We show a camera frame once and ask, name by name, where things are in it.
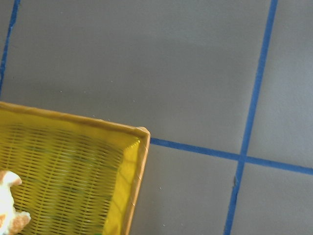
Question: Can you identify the toy croissant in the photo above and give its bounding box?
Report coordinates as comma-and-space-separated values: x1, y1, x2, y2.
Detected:
0, 170, 31, 235

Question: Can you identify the yellow plastic basket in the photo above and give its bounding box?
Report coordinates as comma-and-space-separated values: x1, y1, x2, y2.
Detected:
0, 102, 150, 235

